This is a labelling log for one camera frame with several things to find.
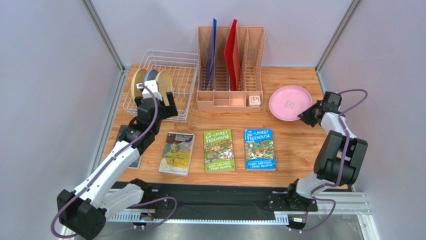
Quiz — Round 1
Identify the blue plate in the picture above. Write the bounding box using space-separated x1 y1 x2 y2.
143 69 159 86

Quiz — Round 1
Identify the blue 26-storey treehouse book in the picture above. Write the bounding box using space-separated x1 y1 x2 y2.
244 128 277 171

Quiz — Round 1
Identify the aluminium frame post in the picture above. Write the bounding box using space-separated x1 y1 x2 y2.
315 0 363 74
81 0 126 73

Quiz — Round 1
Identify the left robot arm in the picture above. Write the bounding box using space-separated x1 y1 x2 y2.
51 92 178 240

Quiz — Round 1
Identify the dark nineteen eighty-four book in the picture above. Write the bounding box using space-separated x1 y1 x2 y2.
114 124 143 170

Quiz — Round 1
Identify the beige plate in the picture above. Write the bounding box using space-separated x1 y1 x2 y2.
155 70 174 107

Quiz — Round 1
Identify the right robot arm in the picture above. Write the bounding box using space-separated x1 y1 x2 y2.
284 91 368 210

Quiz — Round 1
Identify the green 65-storey treehouse book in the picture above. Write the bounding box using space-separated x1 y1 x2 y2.
203 128 236 173

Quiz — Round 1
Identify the white power adapter cube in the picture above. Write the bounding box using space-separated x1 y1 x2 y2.
247 95 262 107

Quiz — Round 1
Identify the blue folder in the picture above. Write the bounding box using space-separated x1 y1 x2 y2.
205 18 217 89

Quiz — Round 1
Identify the brideshead revisited book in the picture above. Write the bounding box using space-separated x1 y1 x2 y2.
158 132 195 176

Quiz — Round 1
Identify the red folder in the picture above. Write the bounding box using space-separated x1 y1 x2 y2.
223 19 240 91

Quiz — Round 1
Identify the tan plate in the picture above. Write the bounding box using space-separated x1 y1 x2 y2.
130 68 148 100

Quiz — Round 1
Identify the aluminium frame post right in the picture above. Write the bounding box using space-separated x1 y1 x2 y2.
315 0 363 74

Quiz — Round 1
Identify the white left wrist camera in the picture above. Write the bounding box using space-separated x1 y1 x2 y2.
142 80 163 101

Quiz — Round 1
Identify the aluminium frame post left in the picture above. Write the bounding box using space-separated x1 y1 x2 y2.
81 0 126 73

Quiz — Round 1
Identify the pink plastic file organizer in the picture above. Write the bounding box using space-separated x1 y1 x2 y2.
196 26 266 112

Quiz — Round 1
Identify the pink plate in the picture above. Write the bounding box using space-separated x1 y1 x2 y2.
268 85 313 122

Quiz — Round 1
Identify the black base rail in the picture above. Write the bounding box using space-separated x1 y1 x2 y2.
88 181 354 222

